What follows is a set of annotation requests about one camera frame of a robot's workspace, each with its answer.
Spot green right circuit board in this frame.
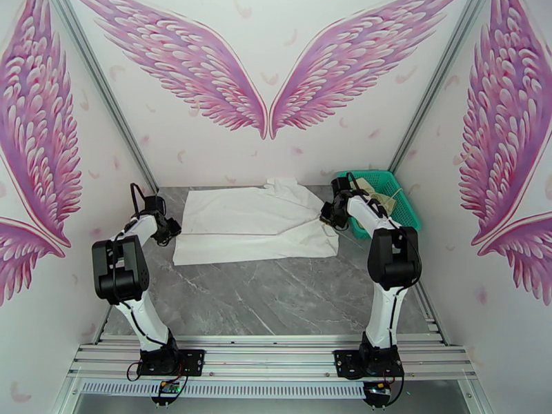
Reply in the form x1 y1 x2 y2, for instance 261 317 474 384
363 381 395 405

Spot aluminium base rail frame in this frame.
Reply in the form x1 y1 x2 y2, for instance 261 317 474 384
66 333 477 382

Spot green circuit board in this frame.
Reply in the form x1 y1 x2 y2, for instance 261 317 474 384
363 381 395 405
150 380 182 405

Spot aluminium right corner post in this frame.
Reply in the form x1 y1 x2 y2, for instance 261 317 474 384
387 0 493 173

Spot green left circuit board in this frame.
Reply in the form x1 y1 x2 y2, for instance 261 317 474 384
150 380 182 405

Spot aluminium left side rail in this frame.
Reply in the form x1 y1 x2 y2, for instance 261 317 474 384
91 304 114 346

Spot white slotted cable duct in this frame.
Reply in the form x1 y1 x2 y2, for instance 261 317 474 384
79 380 368 400

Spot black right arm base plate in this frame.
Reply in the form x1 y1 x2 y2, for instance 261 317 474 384
334 348 406 380

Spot beige drawstring shorts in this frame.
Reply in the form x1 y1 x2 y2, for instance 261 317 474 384
353 177 404 221

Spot aluminium left corner post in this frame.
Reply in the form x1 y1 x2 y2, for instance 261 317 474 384
48 0 159 195

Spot aluminium right side rail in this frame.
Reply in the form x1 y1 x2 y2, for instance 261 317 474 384
413 283 451 347

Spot white t-shirt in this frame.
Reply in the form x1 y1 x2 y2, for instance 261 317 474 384
172 177 340 267

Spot aluminium rail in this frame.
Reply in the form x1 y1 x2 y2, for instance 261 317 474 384
413 283 451 347
91 304 114 346

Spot green plastic basket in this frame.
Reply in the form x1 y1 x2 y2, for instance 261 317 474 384
336 168 422 240

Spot aluminium corner post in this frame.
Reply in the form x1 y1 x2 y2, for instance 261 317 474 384
387 0 493 173
48 0 159 195

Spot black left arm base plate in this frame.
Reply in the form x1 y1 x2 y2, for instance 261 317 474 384
137 348 206 377

